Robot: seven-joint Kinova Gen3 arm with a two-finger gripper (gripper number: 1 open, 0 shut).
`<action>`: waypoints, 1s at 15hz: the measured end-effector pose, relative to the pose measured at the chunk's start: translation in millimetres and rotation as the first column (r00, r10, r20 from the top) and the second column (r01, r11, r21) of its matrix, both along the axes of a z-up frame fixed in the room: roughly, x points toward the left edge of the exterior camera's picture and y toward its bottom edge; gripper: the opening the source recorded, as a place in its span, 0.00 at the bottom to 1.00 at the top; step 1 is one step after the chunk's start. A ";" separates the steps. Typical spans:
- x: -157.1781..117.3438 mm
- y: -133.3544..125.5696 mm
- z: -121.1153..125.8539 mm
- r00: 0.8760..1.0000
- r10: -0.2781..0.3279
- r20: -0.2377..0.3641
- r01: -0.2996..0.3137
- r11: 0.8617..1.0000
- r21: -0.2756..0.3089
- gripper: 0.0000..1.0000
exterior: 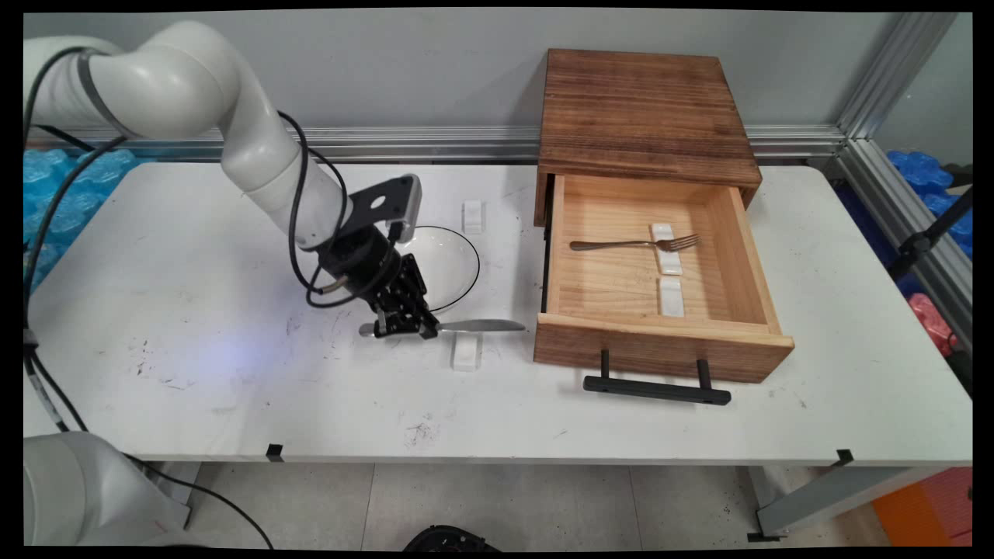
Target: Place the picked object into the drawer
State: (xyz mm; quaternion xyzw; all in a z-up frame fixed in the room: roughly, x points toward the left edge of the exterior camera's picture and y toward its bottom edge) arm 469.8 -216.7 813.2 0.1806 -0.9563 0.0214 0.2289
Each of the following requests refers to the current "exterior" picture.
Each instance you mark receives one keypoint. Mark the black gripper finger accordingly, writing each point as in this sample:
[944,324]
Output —
[394,318]
[419,299]

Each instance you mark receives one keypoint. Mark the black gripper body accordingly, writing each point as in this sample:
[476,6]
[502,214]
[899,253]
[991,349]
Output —
[361,264]

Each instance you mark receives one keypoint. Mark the silver metal table knife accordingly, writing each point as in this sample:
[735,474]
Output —
[485,326]

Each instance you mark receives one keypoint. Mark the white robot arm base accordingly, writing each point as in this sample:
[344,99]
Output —
[85,489]

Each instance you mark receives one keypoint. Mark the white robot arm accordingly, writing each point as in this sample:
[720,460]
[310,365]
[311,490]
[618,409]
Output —
[178,78]

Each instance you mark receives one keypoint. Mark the white plate with black rim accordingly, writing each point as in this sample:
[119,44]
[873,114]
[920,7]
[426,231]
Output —
[450,264]

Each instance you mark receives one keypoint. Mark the white ceramic cutlery rest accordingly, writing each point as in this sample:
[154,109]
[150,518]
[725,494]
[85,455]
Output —
[672,299]
[669,264]
[466,353]
[473,217]

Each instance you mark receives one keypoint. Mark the black table edge clip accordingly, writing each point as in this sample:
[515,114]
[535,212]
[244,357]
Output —
[845,457]
[275,453]

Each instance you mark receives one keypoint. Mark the silver metal fork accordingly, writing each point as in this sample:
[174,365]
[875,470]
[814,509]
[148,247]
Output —
[621,244]

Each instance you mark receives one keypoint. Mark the black round object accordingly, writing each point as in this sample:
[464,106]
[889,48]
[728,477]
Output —
[446,539]

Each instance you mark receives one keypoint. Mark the light wooden drawer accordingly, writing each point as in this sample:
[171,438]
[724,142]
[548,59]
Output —
[660,349]

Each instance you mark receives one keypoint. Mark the dark brown wooden cabinet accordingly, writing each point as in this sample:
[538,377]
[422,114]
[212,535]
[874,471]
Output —
[644,109]

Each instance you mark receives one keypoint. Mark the blue bubble wrap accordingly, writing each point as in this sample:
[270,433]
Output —
[70,202]
[924,175]

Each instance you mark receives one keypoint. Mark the grey table leg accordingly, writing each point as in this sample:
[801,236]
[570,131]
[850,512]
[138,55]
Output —
[839,497]

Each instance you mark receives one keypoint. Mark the black stand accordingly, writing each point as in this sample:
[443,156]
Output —
[920,242]

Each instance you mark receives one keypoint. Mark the red bubble wrap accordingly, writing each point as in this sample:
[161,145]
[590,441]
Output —
[932,318]

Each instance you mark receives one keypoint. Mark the orange box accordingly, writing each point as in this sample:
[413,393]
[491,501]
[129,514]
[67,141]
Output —
[932,508]

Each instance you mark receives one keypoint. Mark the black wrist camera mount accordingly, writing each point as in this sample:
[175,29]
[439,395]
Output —
[380,203]

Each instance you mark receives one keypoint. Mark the long aluminium wall rail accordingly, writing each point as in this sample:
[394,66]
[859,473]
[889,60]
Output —
[427,144]

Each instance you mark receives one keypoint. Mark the aluminium side rail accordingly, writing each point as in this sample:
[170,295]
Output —
[901,217]

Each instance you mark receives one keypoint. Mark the aluminium frame post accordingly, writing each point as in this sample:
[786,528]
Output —
[893,74]

